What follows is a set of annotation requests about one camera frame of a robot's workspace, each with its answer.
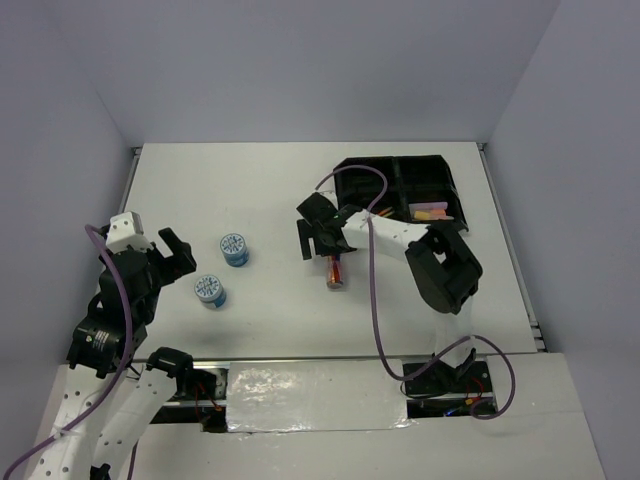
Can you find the purple highlighter marker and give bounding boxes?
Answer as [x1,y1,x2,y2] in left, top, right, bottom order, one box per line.
[409,201,448,212]

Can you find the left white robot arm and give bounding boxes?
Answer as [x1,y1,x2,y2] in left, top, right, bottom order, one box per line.
[30,211,196,479]

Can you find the blue tape roll rear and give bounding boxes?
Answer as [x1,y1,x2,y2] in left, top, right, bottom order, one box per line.
[219,233,249,267]

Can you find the black compartment organizer tray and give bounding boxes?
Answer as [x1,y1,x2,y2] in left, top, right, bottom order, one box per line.
[334,155,468,232]

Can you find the orange yellow highlighter marker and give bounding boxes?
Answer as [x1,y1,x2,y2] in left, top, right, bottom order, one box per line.
[412,209,452,221]

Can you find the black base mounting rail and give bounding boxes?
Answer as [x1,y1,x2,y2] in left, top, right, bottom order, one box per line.
[152,360,496,434]

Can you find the blue tape roll front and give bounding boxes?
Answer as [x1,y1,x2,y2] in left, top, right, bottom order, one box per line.
[194,274,227,309]

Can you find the pink capped crayon tube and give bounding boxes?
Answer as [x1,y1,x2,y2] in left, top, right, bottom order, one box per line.
[326,255,345,290]

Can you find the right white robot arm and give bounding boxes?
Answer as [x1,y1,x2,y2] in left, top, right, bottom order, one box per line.
[296,192,483,391]

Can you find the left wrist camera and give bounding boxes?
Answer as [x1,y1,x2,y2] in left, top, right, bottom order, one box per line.
[106,211,152,254]

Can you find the blue tape roll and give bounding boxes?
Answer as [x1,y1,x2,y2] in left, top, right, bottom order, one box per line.
[219,233,249,267]
[194,274,227,309]

